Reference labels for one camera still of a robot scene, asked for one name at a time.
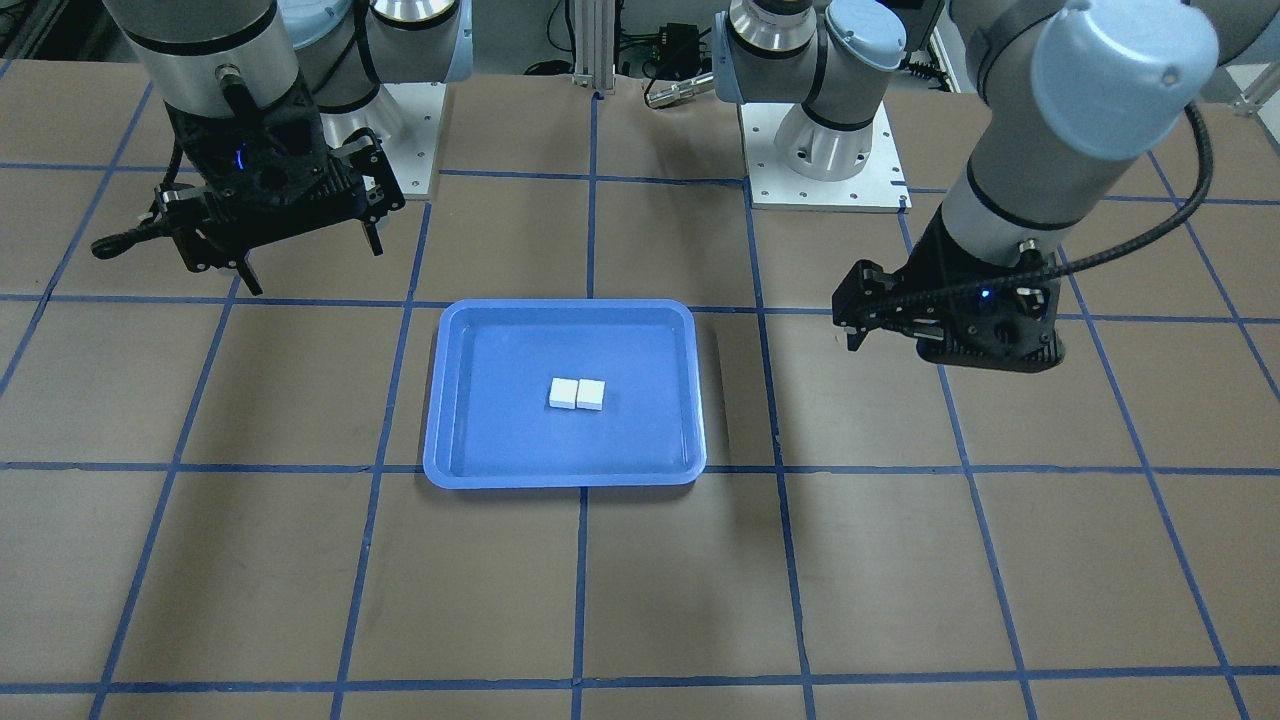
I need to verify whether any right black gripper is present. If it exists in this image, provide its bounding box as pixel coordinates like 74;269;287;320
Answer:
90;76;406;295

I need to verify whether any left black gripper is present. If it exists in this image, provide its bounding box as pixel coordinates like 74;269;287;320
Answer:
832;211;1066;373

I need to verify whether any white block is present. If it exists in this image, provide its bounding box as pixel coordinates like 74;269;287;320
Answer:
547;377;579;409
575;378;605;411

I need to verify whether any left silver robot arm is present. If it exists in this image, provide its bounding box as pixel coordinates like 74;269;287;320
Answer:
710;1;1277;373

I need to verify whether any blue plastic tray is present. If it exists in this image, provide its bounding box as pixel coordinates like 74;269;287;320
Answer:
422;299;707;489

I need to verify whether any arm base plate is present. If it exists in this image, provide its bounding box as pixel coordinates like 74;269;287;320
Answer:
321;83;449;201
739;102;913;213

